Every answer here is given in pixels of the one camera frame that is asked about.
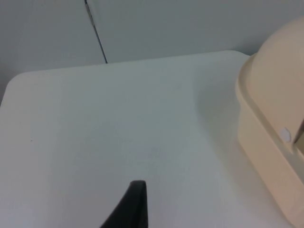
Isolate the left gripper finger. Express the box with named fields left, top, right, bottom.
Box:
left=99, top=180, right=150, bottom=228

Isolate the cream box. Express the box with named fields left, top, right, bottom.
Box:
left=235, top=57, right=304, bottom=228

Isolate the cream lid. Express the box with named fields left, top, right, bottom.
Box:
left=247, top=15, right=304, bottom=152

